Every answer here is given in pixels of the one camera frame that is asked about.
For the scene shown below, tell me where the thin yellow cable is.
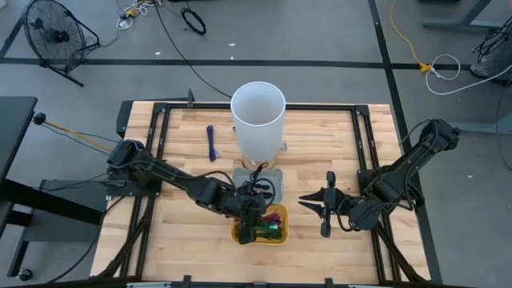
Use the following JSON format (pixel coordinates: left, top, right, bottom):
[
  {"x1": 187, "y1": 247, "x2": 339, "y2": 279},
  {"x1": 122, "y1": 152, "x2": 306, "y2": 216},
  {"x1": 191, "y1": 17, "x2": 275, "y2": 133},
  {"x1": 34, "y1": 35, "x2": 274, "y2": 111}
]
[{"x1": 43, "y1": 119, "x2": 118, "y2": 152}]

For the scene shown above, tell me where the white plastic cylinder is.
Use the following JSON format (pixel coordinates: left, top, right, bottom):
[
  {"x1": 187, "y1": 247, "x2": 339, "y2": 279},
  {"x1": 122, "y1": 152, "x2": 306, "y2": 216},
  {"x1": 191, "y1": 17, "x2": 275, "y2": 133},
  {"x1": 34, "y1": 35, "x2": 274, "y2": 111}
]
[{"x1": 230, "y1": 81, "x2": 287, "y2": 162}]

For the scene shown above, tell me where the red braided USB cable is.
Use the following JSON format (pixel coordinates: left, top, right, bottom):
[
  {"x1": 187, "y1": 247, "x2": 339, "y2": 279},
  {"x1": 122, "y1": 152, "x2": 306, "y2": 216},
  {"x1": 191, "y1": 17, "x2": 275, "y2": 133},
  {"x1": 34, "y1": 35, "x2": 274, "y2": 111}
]
[{"x1": 258, "y1": 212, "x2": 283, "y2": 226}]

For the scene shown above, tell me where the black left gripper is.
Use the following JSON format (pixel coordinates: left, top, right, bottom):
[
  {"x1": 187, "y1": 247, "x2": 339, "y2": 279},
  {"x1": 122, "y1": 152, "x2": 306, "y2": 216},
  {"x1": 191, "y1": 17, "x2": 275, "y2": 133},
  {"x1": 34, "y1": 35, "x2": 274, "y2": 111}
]
[{"x1": 234, "y1": 182, "x2": 268, "y2": 246}]

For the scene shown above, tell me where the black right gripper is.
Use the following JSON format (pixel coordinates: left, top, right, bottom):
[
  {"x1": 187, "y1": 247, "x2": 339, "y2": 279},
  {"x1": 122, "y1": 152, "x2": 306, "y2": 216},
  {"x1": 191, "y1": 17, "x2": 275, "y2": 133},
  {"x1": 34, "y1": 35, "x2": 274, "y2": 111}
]
[{"x1": 298, "y1": 170, "x2": 355, "y2": 238}]

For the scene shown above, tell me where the black floor fan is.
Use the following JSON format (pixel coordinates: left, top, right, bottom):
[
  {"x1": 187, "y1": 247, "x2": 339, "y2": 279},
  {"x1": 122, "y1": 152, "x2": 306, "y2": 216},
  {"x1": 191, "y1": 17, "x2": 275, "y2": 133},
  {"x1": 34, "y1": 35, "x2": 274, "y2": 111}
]
[{"x1": 22, "y1": 0, "x2": 101, "y2": 88}]

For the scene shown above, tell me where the grey plastic tray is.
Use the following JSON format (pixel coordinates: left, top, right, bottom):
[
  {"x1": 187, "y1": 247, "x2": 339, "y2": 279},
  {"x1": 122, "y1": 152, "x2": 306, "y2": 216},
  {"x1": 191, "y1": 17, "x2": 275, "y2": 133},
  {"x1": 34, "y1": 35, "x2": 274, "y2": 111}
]
[{"x1": 233, "y1": 166, "x2": 284, "y2": 205}]

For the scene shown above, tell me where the round wooden base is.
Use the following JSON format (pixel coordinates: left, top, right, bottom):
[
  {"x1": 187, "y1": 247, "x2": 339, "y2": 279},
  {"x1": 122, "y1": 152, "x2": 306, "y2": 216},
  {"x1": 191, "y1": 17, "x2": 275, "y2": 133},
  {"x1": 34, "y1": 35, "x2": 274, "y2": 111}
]
[{"x1": 241, "y1": 154, "x2": 278, "y2": 171}]

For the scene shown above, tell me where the white floor cable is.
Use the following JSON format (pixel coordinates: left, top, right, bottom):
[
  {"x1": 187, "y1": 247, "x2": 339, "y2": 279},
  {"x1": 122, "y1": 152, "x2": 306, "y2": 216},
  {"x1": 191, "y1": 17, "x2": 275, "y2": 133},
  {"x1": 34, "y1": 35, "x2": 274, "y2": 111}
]
[{"x1": 424, "y1": 54, "x2": 512, "y2": 96}]

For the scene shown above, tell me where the grey desk foot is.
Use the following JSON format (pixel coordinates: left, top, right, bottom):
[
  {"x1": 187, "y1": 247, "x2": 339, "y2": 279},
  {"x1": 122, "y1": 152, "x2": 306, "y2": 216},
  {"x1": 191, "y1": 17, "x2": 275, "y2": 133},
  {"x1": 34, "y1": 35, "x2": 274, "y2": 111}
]
[
  {"x1": 422, "y1": 0, "x2": 512, "y2": 32},
  {"x1": 447, "y1": 119, "x2": 512, "y2": 136}
]

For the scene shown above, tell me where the black cable bundle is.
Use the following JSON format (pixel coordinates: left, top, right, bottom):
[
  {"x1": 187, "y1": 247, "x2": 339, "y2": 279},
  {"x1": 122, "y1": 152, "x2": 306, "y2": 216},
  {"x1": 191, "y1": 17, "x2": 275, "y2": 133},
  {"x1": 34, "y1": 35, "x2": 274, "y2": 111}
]
[{"x1": 471, "y1": 19, "x2": 512, "y2": 65}]

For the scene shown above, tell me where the long black floor cable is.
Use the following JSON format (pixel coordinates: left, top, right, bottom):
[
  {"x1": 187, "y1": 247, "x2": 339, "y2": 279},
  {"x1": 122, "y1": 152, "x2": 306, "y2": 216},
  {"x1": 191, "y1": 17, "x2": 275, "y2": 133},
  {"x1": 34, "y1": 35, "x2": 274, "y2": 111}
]
[{"x1": 151, "y1": 0, "x2": 234, "y2": 100}]

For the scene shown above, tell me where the coiled black cable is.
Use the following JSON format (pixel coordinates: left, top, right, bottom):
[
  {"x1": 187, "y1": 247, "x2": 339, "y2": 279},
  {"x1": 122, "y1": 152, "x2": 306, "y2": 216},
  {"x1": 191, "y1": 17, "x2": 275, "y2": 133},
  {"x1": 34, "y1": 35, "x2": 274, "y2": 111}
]
[{"x1": 180, "y1": 7, "x2": 208, "y2": 36}]

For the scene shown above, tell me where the white cable tangle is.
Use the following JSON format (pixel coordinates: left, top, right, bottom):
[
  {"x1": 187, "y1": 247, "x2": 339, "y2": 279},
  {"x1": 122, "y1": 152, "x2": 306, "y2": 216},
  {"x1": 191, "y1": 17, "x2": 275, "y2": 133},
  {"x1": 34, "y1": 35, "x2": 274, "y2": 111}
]
[{"x1": 115, "y1": 0, "x2": 165, "y2": 31}]

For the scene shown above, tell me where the thin black cable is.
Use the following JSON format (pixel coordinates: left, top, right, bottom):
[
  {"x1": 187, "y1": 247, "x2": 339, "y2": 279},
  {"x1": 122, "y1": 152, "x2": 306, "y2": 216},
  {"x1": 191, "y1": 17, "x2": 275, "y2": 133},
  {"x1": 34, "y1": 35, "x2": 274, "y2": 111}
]
[{"x1": 248, "y1": 162, "x2": 278, "y2": 200}]

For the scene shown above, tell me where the black desk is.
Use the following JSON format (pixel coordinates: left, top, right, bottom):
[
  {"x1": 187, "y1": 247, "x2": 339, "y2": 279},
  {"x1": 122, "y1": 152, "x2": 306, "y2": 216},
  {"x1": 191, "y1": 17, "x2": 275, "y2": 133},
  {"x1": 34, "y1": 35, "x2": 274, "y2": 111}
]
[{"x1": 0, "y1": 95, "x2": 109, "y2": 281}]

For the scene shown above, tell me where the yellow plastic bin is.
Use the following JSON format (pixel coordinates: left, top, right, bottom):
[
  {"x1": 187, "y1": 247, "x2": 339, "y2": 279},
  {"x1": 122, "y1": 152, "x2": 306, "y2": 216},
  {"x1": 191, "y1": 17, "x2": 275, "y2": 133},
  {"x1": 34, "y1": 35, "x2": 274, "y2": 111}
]
[{"x1": 230, "y1": 202, "x2": 290, "y2": 246}]

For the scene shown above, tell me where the yellow extension cord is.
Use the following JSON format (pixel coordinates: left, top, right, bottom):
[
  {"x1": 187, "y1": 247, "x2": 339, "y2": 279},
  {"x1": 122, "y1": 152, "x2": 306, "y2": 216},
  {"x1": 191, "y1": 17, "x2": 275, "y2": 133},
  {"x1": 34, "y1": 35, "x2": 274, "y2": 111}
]
[{"x1": 390, "y1": 0, "x2": 434, "y2": 74}]

